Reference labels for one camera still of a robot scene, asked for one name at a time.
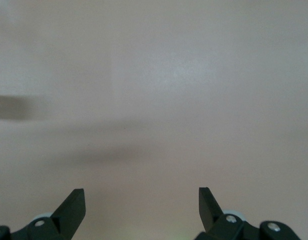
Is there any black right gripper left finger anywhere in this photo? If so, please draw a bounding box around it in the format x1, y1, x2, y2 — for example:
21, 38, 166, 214
0, 188, 86, 240

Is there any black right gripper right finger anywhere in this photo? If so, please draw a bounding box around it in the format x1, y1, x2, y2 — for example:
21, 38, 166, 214
195, 186, 301, 240

